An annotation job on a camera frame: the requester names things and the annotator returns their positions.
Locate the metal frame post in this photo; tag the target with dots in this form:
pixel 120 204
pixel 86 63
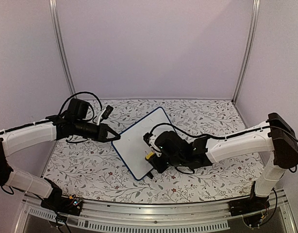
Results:
pixel 60 45
pixel 248 49

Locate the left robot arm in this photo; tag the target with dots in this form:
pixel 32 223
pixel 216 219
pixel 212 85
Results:
pixel 71 120

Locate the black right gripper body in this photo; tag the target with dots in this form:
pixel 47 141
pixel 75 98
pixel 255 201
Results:
pixel 160 167

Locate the blue framed whiteboard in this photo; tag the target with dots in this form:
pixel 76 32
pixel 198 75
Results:
pixel 131 147

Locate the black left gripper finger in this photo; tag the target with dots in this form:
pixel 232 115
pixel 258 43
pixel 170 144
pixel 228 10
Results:
pixel 115 138
pixel 113 133

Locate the floral tablecloth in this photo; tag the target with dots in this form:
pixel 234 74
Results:
pixel 94 170

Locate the yellow whiteboard eraser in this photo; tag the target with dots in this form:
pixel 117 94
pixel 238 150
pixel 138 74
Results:
pixel 148 156

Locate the left metal frame post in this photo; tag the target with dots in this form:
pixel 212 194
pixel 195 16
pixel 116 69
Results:
pixel 60 45

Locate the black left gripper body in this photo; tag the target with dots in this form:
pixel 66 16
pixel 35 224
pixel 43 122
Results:
pixel 101 133

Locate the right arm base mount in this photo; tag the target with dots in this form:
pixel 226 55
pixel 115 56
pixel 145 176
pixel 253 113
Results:
pixel 248 205

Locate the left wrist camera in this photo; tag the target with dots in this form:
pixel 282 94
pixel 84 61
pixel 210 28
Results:
pixel 104 114

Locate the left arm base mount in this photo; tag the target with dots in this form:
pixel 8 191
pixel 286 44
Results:
pixel 71 205

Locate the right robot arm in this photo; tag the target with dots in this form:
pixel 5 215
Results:
pixel 274 135

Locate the aluminium front rail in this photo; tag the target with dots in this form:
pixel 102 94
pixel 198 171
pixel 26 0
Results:
pixel 198 217

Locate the right metal frame post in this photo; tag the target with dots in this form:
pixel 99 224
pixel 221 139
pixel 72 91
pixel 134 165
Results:
pixel 248 49

